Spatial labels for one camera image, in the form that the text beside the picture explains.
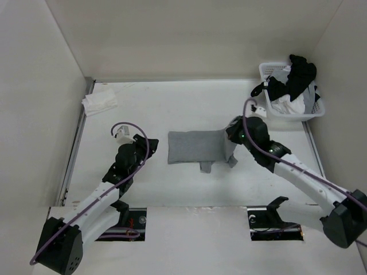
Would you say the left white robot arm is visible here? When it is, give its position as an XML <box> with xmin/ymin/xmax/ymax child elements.
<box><xmin>31</xmin><ymin>134</ymin><xmax>159</xmax><ymax>274</ymax></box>

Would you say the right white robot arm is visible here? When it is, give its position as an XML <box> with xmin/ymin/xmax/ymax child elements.
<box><xmin>225</xmin><ymin>116</ymin><xmax>366</xmax><ymax>249</ymax></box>

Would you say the folded white tank top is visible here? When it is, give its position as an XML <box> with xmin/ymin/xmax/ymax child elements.
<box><xmin>81</xmin><ymin>89</ymin><xmax>118</xmax><ymax>116</ymax></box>

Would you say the black tank top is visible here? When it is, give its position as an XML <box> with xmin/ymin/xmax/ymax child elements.
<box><xmin>250</xmin><ymin>54</ymin><xmax>317</xmax><ymax>101</ymax></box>

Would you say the white plastic laundry basket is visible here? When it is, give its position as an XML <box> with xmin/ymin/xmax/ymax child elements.
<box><xmin>259</xmin><ymin>62</ymin><xmax>325</xmax><ymax>122</ymax></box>

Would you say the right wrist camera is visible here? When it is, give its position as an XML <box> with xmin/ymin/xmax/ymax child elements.
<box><xmin>251</xmin><ymin>104</ymin><xmax>267</xmax><ymax>119</ymax></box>

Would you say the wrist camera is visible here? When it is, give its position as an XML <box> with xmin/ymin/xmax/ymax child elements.
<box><xmin>251</xmin><ymin>104</ymin><xmax>267</xmax><ymax>119</ymax></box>
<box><xmin>115</xmin><ymin>125</ymin><xmax>134</xmax><ymax>145</ymax></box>

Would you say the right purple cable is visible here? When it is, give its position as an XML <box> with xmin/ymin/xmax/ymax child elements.
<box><xmin>242</xmin><ymin>97</ymin><xmax>367</xmax><ymax>247</ymax></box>

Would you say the purple cable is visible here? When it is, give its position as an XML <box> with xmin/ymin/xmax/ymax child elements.
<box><xmin>29</xmin><ymin>121</ymin><xmax>150</xmax><ymax>265</ymax></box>
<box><xmin>242</xmin><ymin>97</ymin><xmax>367</xmax><ymax>247</ymax></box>

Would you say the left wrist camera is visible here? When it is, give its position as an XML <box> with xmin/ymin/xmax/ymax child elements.
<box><xmin>115</xmin><ymin>125</ymin><xmax>134</xmax><ymax>145</ymax></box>

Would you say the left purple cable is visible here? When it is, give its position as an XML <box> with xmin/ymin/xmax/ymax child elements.
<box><xmin>29</xmin><ymin>121</ymin><xmax>150</xmax><ymax>265</ymax></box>

